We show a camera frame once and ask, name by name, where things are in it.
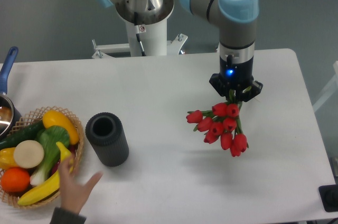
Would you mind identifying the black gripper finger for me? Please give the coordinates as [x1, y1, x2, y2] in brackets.
[237, 80, 263, 102]
[209, 77, 230, 98]

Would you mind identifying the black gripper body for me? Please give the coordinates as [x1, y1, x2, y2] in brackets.
[211, 55, 254, 98]

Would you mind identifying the red tulip bouquet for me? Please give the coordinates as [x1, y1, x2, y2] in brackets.
[186, 90, 249, 157]

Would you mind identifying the grey sleeved forearm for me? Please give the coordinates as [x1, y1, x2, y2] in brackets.
[50, 207, 87, 224]

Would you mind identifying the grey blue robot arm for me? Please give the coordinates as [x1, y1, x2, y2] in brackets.
[97, 0, 262, 102]

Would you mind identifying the person's bare hand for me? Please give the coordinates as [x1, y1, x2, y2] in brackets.
[58, 156, 103, 214]

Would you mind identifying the dark grey ribbed vase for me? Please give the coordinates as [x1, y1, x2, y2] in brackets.
[85, 112, 129, 167]

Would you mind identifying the black device at edge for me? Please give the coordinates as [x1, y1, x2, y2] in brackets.
[318, 184, 337, 212]

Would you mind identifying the green bok choy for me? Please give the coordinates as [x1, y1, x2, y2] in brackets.
[30, 126, 70, 187]

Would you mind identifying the green cucumber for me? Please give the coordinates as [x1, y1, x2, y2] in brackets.
[1, 120, 45, 150]

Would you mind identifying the woven wicker basket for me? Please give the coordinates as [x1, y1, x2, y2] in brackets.
[1, 106, 85, 209]

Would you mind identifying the beige round bun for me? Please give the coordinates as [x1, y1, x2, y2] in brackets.
[13, 140, 44, 169]

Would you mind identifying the yellow banana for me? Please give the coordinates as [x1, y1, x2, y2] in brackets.
[17, 142, 72, 206]

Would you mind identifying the yellow bell pepper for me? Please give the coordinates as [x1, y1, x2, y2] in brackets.
[0, 147, 18, 170]

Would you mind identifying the orange fruit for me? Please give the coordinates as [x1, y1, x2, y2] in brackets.
[1, 167, 30, 192]

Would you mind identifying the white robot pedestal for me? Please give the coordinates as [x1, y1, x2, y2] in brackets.
[92, 18, 188, 59]

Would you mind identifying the white chair frame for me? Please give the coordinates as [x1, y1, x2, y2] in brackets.
[312, 61, 337, 112]

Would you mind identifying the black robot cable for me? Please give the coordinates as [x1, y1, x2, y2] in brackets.
[133, 12, 147, 57]

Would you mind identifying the blue handled saucepan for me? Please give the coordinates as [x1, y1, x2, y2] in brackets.
[1, 46, 21, 140]

